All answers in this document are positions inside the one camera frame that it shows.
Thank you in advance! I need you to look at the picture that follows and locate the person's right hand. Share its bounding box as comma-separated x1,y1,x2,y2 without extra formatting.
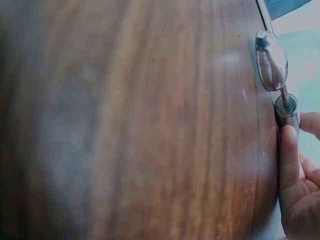
277,111,320,240

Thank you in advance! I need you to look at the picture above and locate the steel spoon with round handle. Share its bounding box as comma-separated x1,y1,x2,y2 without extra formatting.
254,29,301,131

